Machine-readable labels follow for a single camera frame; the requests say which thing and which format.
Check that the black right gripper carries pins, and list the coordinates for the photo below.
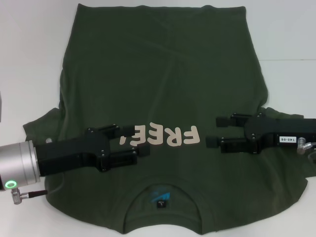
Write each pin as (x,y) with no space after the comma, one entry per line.
(266,130)

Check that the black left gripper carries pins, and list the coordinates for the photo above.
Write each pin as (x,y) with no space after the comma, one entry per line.
(69,153)

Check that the dark green printed t-shirt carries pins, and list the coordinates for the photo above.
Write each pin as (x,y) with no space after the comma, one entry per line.
(158,74)

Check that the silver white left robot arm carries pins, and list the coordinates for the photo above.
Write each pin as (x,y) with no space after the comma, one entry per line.
(17,165)

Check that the small silver round plug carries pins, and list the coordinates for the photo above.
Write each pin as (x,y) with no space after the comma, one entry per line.
(48,140)

